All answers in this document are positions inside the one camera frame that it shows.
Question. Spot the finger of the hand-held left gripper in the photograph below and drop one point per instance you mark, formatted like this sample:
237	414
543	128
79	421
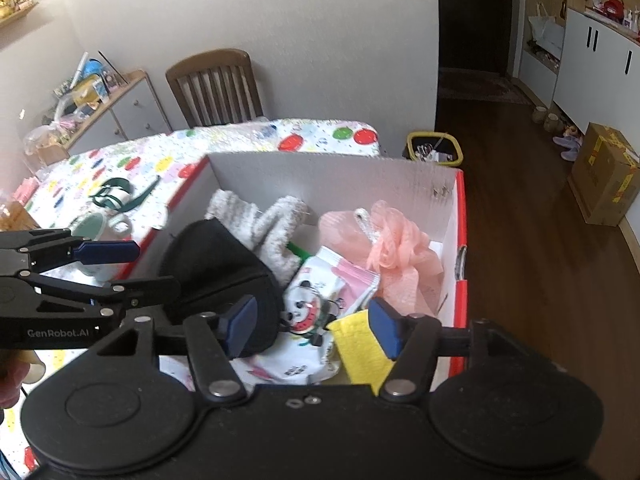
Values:
150	290
107	252

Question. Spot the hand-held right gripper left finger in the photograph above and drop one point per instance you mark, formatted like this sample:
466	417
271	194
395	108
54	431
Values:
240	327

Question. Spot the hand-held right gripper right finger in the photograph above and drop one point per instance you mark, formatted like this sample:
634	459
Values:
387	330

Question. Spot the yellow cloth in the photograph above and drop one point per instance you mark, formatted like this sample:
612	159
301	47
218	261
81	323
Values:
357	355

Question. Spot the black cap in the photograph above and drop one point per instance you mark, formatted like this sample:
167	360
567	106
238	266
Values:
215	270

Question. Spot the panda print tissue packet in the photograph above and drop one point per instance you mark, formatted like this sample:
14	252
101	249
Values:
320	305

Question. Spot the pink mesh bath sponge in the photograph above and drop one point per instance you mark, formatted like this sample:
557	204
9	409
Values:
400	255

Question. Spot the green sponge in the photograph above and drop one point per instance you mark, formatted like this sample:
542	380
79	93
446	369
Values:
296	251

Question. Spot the white fuzzy sock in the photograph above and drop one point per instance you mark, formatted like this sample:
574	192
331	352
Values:
230	210
280	237

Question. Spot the red cardboard box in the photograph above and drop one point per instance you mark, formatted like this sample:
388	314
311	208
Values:
320	175

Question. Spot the person's left hand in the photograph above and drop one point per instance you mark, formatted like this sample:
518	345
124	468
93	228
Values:
10	382

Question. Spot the pale green mug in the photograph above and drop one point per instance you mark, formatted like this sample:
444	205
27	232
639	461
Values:
95	225

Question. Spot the clear bottle amber drink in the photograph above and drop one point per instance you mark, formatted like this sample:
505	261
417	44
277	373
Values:
14	217

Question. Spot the balloon print tablecloth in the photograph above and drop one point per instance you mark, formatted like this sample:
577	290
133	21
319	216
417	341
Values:
150	160

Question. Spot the clear bag of snacks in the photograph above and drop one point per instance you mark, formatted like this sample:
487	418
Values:
42	139

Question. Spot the wooden white sideboard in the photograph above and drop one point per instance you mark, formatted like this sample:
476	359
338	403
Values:
135	110

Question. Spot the yellow container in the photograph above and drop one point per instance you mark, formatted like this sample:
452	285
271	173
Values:
87	91

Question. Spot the yellow trash bin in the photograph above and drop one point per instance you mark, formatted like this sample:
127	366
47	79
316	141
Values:
432	152

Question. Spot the thin dark stick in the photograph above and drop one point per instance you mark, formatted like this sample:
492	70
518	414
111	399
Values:
110	66

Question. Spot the white stick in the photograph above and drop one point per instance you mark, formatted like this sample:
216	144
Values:
80	67

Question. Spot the clear plastic bag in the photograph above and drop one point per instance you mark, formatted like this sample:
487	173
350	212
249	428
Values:
264	131

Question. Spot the wooden chair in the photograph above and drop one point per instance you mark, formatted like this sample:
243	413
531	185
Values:
212	85

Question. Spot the purple slippers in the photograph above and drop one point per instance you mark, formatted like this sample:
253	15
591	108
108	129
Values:
567	144

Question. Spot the door mat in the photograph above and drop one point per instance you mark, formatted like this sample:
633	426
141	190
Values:
480	87

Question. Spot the beige floor cup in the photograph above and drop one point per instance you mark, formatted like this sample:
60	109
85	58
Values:
552	122
539	114

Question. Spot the brown cardboard box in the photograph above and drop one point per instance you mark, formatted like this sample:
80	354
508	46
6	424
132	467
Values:
605	180

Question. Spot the dark door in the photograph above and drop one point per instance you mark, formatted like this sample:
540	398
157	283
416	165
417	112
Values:
470	20

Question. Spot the white lower cabinet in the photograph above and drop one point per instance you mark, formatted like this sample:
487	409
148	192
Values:
600	70

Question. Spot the white shopping bag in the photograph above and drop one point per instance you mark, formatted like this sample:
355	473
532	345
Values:
545	32

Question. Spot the red item on counter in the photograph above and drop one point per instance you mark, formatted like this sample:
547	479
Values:
612	7

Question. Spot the wooden wall shelf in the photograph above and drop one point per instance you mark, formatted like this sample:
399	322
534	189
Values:
20	12

